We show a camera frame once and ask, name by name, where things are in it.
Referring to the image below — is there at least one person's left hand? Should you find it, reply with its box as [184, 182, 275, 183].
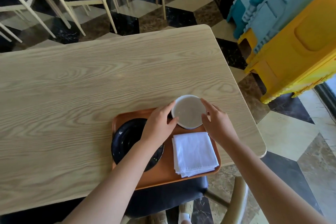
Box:
[139, 100, 180, 151]

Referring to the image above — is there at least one person's right hand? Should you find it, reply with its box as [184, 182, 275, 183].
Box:
[201, 98, 238, 151]

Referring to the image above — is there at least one white bowl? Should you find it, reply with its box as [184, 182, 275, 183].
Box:
[171, 95, 208, 130]

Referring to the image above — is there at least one person's right forearm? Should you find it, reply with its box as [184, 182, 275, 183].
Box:
[220, 137, 329, 224]

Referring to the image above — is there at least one person's left forearm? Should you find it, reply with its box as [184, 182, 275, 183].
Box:
[62, 138, 168, 224]

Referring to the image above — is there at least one white folded cloth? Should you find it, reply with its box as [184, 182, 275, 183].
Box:
[172, 132, 220, 179]

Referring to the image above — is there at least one orange tray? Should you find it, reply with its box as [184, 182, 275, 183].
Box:
[112, 108, 222, 191]

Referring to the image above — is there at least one black plate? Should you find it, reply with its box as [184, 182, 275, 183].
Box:
[111, 118, 165, 173]

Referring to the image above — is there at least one yellow plastic stool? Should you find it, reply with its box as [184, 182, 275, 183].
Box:
[237, 0, 336, 105]

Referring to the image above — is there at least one teal plastic stool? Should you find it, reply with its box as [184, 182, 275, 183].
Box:
[226, 0, 264, 39]

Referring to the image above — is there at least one black door frame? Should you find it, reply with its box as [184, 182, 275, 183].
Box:
[313, 74, 336, 118]

